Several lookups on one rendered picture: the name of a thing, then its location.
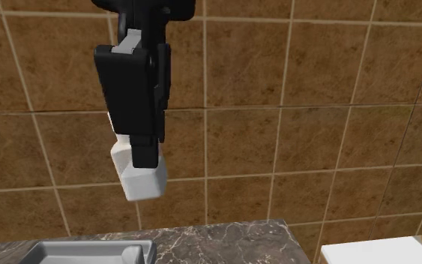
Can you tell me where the grey sink basin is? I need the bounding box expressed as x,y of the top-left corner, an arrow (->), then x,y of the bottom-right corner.
18,239 -> 158,264

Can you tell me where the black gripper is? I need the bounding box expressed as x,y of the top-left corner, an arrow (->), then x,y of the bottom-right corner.
91,0 -> 197,170

